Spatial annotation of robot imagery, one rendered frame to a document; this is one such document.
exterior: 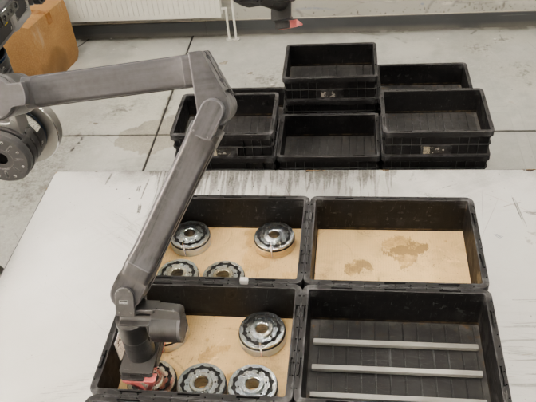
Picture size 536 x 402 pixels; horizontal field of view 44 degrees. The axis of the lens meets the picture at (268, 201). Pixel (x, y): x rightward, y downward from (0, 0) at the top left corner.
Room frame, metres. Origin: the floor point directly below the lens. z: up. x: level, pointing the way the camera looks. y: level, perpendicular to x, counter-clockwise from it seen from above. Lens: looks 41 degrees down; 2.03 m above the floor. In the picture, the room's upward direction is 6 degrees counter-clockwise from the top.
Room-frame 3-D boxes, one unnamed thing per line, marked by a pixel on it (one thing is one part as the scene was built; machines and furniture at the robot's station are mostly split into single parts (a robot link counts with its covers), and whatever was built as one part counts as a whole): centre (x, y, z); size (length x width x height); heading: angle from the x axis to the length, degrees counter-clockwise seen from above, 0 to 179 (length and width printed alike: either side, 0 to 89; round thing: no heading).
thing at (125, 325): (0.83, 0.27, 1.04); 0.07 x 0.06 x 0.07; 81
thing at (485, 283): (1.11, -0.28, 0.92); 0.40 x 0.30 x 0.02; 80
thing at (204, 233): (1.27, 0.21, 0.86); 0.10 x 0.10 x 0.01
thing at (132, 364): (0.83, 0.28, 0.98); 0.10 x 0.07 x 0.07; 170
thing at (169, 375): (0.84, 0.28, 0.86); 0.10 x 0.10 x 0.01
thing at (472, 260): (1.11, -0.28, 0.87); 0.40 x 0.30 x 0.11; 80
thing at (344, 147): (2.18, -0.27, 0.31); 0.40 x 0.30 x 0.34; 81
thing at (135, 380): (0.82, 0.28, 0.91); 0.07 x 0.07 x 0.09; 80
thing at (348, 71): (2.57, -0.33, 0.37); 0.40 x 0.30 x 0.45; 81
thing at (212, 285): (0.88, 0.16, 0.92); 0.40 x 0.30 x 0.02; 80
